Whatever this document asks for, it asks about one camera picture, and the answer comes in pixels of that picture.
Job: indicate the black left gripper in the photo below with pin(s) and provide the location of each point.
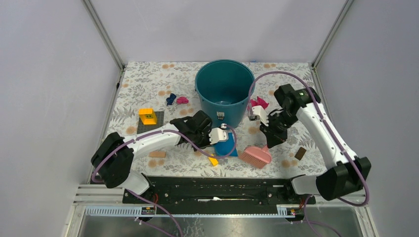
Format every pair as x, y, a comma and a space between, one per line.
207, 130

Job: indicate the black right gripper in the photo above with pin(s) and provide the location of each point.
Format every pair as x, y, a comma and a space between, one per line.
273, 138

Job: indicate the pink hand brush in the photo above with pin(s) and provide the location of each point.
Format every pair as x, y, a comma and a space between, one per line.
258, 157

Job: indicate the blue plastic dustpan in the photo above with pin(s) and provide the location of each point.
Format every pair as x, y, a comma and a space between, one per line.
223, 148

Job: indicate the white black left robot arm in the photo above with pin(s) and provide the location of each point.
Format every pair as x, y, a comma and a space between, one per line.
113, 159

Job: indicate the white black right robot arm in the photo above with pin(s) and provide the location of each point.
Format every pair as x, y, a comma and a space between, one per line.
346, 172

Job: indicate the dark brown wooden block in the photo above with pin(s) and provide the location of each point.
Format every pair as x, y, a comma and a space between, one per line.
300, 153

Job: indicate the small pink paper scrap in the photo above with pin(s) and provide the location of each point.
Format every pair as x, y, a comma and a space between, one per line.
182, 100

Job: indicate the magenta crumpled paper scrap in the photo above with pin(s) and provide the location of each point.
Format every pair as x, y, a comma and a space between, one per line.
259, 102

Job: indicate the yellow rectangular block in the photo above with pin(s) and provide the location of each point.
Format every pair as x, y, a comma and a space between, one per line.
213, 161

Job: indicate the dark blue paper scrap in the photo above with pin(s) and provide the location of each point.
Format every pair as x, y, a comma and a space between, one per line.
170, 100

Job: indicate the tan wooden block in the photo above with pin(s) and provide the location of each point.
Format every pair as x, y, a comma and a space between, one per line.
157, 154

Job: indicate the teal plastic bucket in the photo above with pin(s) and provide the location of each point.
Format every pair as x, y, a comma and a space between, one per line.
223, 89

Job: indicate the yellow toy brick house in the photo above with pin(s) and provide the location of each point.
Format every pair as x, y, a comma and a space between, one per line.
147, 116

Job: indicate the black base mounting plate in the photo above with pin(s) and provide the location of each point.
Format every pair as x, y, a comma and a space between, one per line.
212, 196

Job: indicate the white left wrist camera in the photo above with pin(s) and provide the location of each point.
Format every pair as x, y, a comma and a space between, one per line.
218, 134

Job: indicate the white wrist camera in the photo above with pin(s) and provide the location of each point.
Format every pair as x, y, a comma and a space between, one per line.
218, 134
258, 113

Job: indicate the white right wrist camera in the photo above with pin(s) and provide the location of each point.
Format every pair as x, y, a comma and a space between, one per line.
258, 113

